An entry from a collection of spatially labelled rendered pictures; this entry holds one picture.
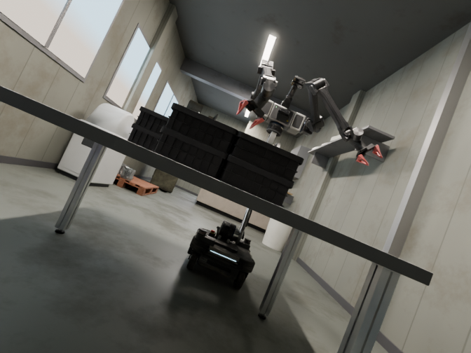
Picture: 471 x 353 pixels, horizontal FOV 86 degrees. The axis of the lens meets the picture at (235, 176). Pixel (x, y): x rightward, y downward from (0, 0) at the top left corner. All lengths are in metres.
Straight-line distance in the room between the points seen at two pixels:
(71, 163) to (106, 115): 0.79
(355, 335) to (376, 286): 0.16
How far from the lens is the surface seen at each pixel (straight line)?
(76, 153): 3.98
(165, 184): 6.91
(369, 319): 0.97
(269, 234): 5.09
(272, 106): 2.24
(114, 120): 3.95
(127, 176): 4.81
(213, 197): 7.00
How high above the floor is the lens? 0.68
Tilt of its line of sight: 4 degrees up
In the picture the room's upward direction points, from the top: 23 degrees clockwise
